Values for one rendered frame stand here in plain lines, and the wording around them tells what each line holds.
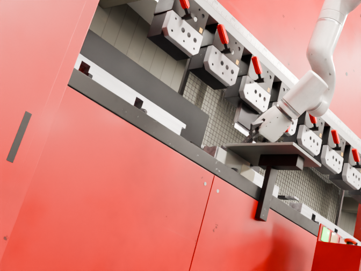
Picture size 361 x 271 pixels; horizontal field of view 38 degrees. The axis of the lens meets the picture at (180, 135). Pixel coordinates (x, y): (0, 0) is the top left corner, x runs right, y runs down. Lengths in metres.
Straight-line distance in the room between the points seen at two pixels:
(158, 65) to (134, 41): 0.46
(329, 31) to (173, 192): 0.80
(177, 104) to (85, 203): 1.21
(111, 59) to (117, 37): 3.80
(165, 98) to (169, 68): 4.21
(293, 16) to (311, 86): 0.48
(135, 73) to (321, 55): 0.79
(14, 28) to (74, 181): 0.37
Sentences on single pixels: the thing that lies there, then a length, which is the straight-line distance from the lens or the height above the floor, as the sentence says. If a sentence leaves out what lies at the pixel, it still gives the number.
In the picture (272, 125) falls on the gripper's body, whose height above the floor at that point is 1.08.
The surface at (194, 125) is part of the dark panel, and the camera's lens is 2.44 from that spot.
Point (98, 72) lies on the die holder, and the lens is 1.42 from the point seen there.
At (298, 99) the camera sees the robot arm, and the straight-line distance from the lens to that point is 1.76.
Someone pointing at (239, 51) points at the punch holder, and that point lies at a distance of 1.85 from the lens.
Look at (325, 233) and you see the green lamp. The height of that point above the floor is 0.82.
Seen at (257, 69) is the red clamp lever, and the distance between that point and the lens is 1.86.
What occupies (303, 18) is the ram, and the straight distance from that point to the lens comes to 2.23.
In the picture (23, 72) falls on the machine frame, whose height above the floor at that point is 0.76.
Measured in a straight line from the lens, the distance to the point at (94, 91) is 1.25.
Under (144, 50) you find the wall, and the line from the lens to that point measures 6.23.
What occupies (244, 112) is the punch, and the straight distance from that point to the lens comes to 1.89.
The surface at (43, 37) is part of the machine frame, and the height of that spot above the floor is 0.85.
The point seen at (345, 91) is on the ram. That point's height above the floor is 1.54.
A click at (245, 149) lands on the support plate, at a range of 1.76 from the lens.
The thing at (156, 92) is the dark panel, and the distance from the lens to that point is 2.28.
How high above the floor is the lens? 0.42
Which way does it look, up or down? 18 degrees up
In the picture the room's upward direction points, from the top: 16 degrees clockwise
